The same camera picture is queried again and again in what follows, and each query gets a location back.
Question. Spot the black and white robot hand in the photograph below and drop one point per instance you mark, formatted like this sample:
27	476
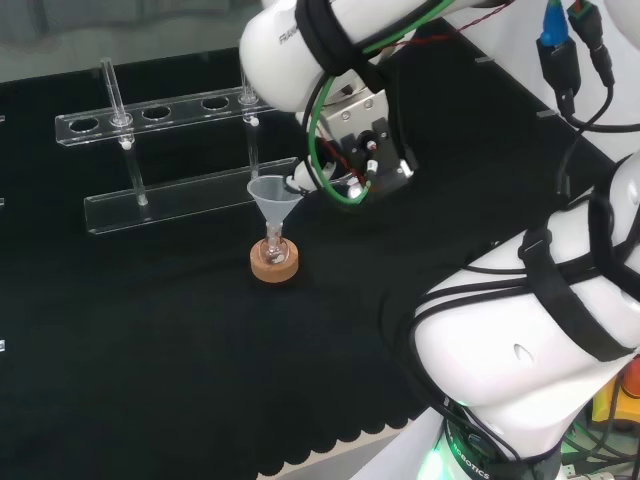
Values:
372	150

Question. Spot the clear plastic weighing funnel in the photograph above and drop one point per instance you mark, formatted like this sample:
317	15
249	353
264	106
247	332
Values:
272	196

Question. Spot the clear acrylic funnel stand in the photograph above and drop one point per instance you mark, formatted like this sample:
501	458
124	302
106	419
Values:
165	192

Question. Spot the small glass round-bottom flask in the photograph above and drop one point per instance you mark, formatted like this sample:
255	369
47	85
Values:
275	254

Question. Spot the black bench cloth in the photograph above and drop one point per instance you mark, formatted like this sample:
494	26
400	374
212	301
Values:
150	325

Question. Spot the yellow stop button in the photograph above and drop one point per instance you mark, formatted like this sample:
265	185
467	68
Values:
616	400

